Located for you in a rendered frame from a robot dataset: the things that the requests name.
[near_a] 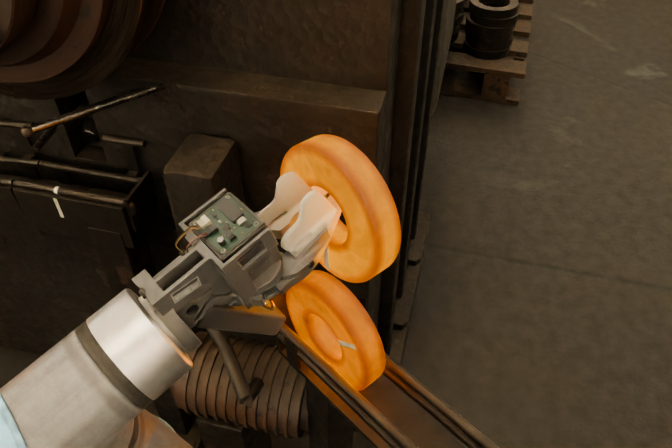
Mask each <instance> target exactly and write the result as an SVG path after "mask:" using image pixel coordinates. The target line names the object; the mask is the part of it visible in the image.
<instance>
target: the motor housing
mask: <svg viewBox="0 0 672 448"><path fill-rule="evenodd" d="M196 336H197V337H198V338H199V339H200V341H201V342H202V344H201V345H200V346H199V347H198V348H197V349H195V350H194V351H193V352H192V353H190V352H189V351H187V352H186V353H187V355H188V356H189V357H190V359H191V360H192V362H193V367H192V368H191V369H190V370H189V371H188V372H187V373H185V374H184V375H183V376H182V377H181V378H180V379H178V380H177V381H176V382H175V383H174V384H173V385H172V386H170V391H171V395H172V397H173V398H174V401H175V404H176V406H177V407H178V408H180V409H184V411H185V412H186V413H189V414H195V415H197V416H198V418H197V424H198V427H199V431H200V434H201V437H202V440H203V444H204V447H205V448H272V442H271V435H270V433H272V432H273V433H274V435H277V436H281V435H282V434H283V435H284V437H285V438H289V439H290V438H291V437H292V436H293V437H297V438H301V437H302V435H303V434H304V432H305V431H308V432H309V431H310V429H309V413H308V410H307V397H306V381H305V378H304V377H303V376H302V375H301V374H300V373H298V372H297V371H296V370H295V369H294V368H293V367H292V366H291V365H290V364H289V363H288V361H287V360H286V359H285V358H284V357H283V356H282V355H281V354H280V353H279V352H278V346H277V345H274V346H272V344H269V343H264V344H263V343H262V342H260V341H255V342H254V341H253V340H251V339H244V338H241V337H234V336H232V335H226V336H227V338H228V339H229V341H230V342H231V345H232V347H233V349H234V352H235V354H236V357H237V359H238V361H239V364H240V366H241V369H242V371H243V374H244V376H245V378H246V381H247V383H248V385H249V383H250V382H251V381H252V379H253V378H256V377H259V378H260V379H262V380H263V383H264V386H263V387H262V389H261V390H260V392H259V393H258V395H257V397H256V398H255V400H254V401H253V403H252V404H251V405H249V406H245V405H244V404H240V402H239V400H238V397H237V394H236V392H235V389H234V387H233V384H232V382H231V379H230V377H229V374H228V372H227V369H226V367H225V364H224V362H223V359H222V357H221V354H220V351H219V349H218V347H217V346H216V344H215V342H214V341H213V339H212V338H211V336H210V334H209V333H208V331H207V332H202V331H199V332H197V333H196Z"/></svg>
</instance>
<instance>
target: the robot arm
mask: <svg viewBox="0 0 672 448"><path fill-rule="evenodd" d="M216 200H218V201H216ZM215 201H216V202H215ZM214 202H215V203H214ZM213 203H214V204H213ZM211 204H212V205H211ZM210 205H211V206H210ZM209 206H210V207H209ZM207 207H209V208H207ZM206 208H207V209H206ZM205 209H206V210H205ZM204 210H205V211H204ZM202 211H204V212H202ZM201 212H202V213H201ZM341 212H342V211H341V209H340V207H339V205H338V204H337V202H336V201H335V199H334V198H333V197H332V196H331V195H330V194H329V193H328V192H327V191H326V190H324V189H323V188H321V187H318V186H313V187H309V186H308V185H307V184H306V183H305V182H304V181H303V180H302V179H301V178H300V177H299V176H298V175H297V174H296V173H295V172H291V171H290V172H286V173H284V174H283V175H282V176H281V177H279V179H278V180H277V182H276V190H275V197H274V199H273V201H272V202H271V203H270V204H269V205H267V206H266V207H265V208H264V209H262V210H261V211H258V212H255V213H254V212H253V211H251V210H250V209H249V208H248V207H247V206H246V205H245V204H244V203H242V202H241V201H240V200H239V199H238V198H237V197H236V196H235V195H234V194H232V193H231V192H230V193H229V192H227V190H226V189H225V188H223V189H222V190H221V191H219V192H218V193H217V194H216V195H214V196H213V197H212V198H211V199H209V200H208V201H207V202H205V203H204V204H203V205H202V206H200V207H199V208H198V209H197V210H195V211H194V212H193V213H191V214H190V215H189V216H188V217H186V218H185V219H184V220H183V221H181V222H180V223H179V226H180V227H181V228H182V230H183V231H184V232H183V233H182V234H181V235H180V236H179V237H178V238H177V240H176V241H175V247H176V248H177V249H178V250H179V251H180V252H179V254H180V256H178V257H177V258H176V259H175V260H174V261H172V262H171V263H170V264H169V265H167V266H166V267H165V268H164V269H162V270H161V271H160V272H159V273H157V274H156V275H155V276H154V277H152V276H151V275H150V274H149V273H148V272H147V271H146V270H145V269H144V270H143V271H141V272H140V273H139V274H138V275H136V276H135V277H134V278H133V279H132V281H133V282H134V283H135V284H136V286H137V287H138V288H139V289H140V291H139V293H140V295H141V297H140V298H139V297H138V296H137V295H136V294H135V293H134V292H133V291H132V290H131V289H124V290H123V291H121V292H120V293H119V294H118V295H116V296H115V297H114V298H113V299H111V300H110V301H109V302H108V303H106V304H105V305H104V306H103V307H101V308H100V309H99V310H98V311H96V312H95V313H94V314H93V315H91V316H90V317H89V318H88V319H86V321H85V322H83V323H82V324H81V325H79V326H78V327H77V328H76V329H74V330H73V331H72V332H71V333H69V334H68V335H67V336H66V337H64V338H63V339H62V340H61V341H59V342H58V343H57V344H56V345H54V346H53V347H52V348H51V349H49V350H48V351H47V352H45V353H44V354H43V355H42V356H40V357H39V358H38V359H37V360H35V361H34V362H33V363H32V364H30V365H29V366H28V367H27V368H25V369H24V370H23V371H22V372H20V373H19V374H18V375H17V376H15V377H14V378H13V379H12V380H10V381H9V382H8V383H7V384H5V385H4V386H3V387H2V388H0V448H194V447H192V446H191V445H190V444H189V443H187V442H186V441H185V440H184V439H182V438H181V437H180V436H179V435H177V434H176V432H175V431H174V429H173V428H172V427H171V426H170V425H169V424H168V423H167V422H165V421H164V420H163V419H161V418H159V417H158V416H155V415H153V414H151V413H150V412H148V411H147V410H146V409H145V408H146V407H147V406H148V405H149V404H151V403H152V402H153V401H154V400H155V399H157V398H158V397H159V396H160V395H161V394H162V393H164V392H165V391H166V390H167V389H168V388H169V387H170V386H172V385H173V384H174V383H175V382H176V381H177V380H178V379H180V378H181V377H182V376H183V375H184V374H185V373H187V372H188V371H189V370H190V369H191V368H192V367H193V362H192V360H191V359H190V357H189V356H188V355H187V353H186V352H187V351H189V352H190V353H192V352H193V351H194V350H195V349H197V348H198V347H199V346H200V345H201V344H202V342H201V341H200V339H199V338H198V337H197V336H196V334H195V333H194V332H193V331H192V330H191V328H193V327H194V326H196V327H197V328H206V329H216V330H225V331H235V332H244V333H254V334H264V335H276V334H277V332H278V331H279V329H280V328H281V326H282V325H283V324H284V322H285V320H286V317H285V315H284V314H283V313H282V312H281V311H280V310H279V309H278V308H277V307H276V306H275V304H274V303H273V301H272V300H271V299H270V298H272V297H274V296H276V295H277V294H278V293H279V292H280V293H281V294H282V295H285V294H286V293H287V291H288V290H289V289H290V288H291V287H293V286H294V285H296V284H298V283H299V282H301V281H302V280H303V279H304V278H306V277H307V276H308V275H309V274H310V273H311V272H312V271H313V269H314V268H315V267H316V265H317V263H318V262H319V260H320V258H321V256H322V254H323V252H324V251H325V249H326V247H327V245H328V243H329V241H330V238H331V237H330V236H331V234H332V233H333V231H334V229H335V227H336V224H337V222H338V220H339V217H340V215H341ZM200 213H201V214H200ZM199 214H200V215H199ZM197 215H199V216H197ZM196 216H197V217H196ZM195 217H196V218H195ZM185 234H186V236H185V239H186V240H187V241H188V242H189V244H188V245H187V247H186V251H185V250H180V249H179V248H178V247H177V243H178V242H179V240H180V239H181V238H182V237H183V236H184V235H185ZM276 239H281V247H282V248H283V249H284V250H287V251H286V252H285V253H284V252H279V250H278V248H277V246H278V245H279V244H278V242H277V240H276ZM190 245H192V246H191V247H190ZM189 247H190V248H189Z"/></svg>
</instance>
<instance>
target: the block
mask: <svg viewBox="0 0 672 448"><path fill-rule="evenodd" d="M163 177H164V181H165V186H166V190H167V194H168V198H169V202H170V206H171V210H172V214H173V218H174V222H175V226H176V230H177V235H178V237H179V236H180V235H181V234H182V233H183V232H184V231H183V230H182V228H181V227H180V226H179V223H180V222H181V221H183V220H184V219H185V218H186V217H188V216H189V215H190V214H191V213H193V212H194V211H195V210H197V209H198V208H199V207H200V206H202V205H203V204H204V203H205V202H207V201H208V200H209V199H211V198H212V197H213V196H214V195H216V194H217V193H218V192H219V191H221V190H222V189H223V188H225V189H226V190H227V192H229V193H230V192H231V193H232V194H234V195H235V196H236V197H237V198H238V199H239V200H240V201H241V202H242V203H244V204H245V201H244V193H243V186H242V178H241V171H240V164H239V156H238V149H237V144H236V142H235V141H234V140H232V139H229V138H223V137H216V136H210V135H203V134H197V133H194V134H190V135H188V136H187V138H186V139H185V140H184V142H183V143H182V144H181V146H180V147H179V148H178V150H177V151H176V152H175V154H174V155H173V156H172V158H171V159H170V160H169V162H168V163H167V164H166V166H165V167H164V171H163ZM185 236H186V234H185V235H184V236H183V237H182V238H181V239H180V240H179V243H180V247H181V250H185V251H186V247H187V245H188V244H189V242H188V241H187V240H186V239H185Z"/></svg>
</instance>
